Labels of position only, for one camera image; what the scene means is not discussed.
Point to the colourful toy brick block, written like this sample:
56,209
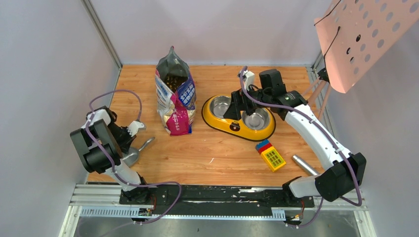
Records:
270,155

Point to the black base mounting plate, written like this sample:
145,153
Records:
219,201

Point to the cat food bag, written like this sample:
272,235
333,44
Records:
176,110

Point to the silver microphone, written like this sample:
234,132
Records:
304,165

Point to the metal food scoop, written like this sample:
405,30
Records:
133,155

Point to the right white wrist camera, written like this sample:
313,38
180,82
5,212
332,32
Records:
246,78

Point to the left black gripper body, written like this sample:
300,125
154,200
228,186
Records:
125,138

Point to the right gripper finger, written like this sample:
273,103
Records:
234,110
251,106

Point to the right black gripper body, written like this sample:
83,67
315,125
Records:
261,97

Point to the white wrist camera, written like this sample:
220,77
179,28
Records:
246,78
135,127

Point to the pink perforated music stand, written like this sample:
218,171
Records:
365,45

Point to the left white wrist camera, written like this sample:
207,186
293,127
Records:
135,127

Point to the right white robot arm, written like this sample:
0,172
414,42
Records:
343,170

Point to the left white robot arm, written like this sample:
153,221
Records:
101,145

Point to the aluminium frame rail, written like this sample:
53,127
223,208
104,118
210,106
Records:
102,200

